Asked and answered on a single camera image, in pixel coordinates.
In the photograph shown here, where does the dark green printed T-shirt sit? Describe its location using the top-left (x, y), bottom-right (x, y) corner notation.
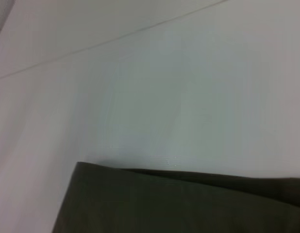
top-left (51, 161), bottom-right (300, 233)

